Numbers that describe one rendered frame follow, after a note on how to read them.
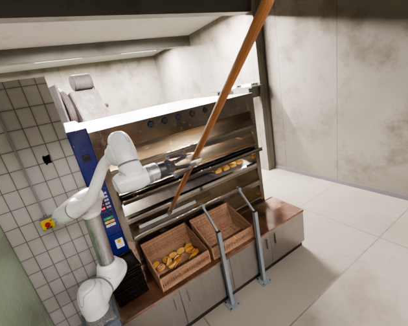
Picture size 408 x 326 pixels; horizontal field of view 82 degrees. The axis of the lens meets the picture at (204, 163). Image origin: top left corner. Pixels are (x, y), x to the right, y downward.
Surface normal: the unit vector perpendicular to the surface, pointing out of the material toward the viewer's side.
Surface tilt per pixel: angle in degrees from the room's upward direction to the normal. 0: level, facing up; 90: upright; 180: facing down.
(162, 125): 90
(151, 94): 90
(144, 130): 90
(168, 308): 90
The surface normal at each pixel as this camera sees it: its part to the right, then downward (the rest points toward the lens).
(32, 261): 0.51, 0.18
